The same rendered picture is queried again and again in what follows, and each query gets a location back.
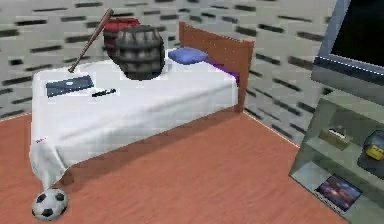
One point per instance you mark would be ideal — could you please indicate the dark blue picture book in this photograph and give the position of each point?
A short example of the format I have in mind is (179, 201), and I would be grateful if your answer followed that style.
(339, 192)

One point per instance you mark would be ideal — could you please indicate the olive box with white top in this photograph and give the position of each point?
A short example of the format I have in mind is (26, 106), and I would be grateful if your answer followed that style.
(336, 136)

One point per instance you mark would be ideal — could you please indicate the white bed with brown headboard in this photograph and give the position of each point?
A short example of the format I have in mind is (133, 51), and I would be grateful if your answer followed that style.
(140, 110)

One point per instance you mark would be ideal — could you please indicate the red box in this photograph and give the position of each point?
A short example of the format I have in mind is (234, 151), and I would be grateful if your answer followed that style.
(115, 28)

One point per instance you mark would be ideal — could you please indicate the black and white soccer ball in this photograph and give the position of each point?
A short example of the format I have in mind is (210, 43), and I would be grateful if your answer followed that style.
(50, 204)

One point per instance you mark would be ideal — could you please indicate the black remote control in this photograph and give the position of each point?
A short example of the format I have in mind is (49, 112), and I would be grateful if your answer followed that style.
(104, 92)

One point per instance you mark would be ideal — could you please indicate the grey framed television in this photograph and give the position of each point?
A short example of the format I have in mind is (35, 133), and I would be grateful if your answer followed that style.
(353, 50)

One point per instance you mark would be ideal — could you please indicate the dark grey barrel bin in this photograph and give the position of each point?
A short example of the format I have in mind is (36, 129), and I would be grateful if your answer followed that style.
(141, 53)

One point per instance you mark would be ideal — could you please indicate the grey green shelf unit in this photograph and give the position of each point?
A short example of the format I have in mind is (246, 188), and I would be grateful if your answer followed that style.
(336, 156)

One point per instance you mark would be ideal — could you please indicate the brown baseball bat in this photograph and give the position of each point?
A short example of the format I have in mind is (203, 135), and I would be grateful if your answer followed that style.
(90, 40)

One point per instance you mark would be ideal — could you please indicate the dark grey closed laptop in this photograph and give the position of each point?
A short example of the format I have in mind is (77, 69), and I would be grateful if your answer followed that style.
(69, 85)

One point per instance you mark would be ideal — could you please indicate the blue pillow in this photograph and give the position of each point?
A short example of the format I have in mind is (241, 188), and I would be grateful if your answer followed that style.
(188, 55)

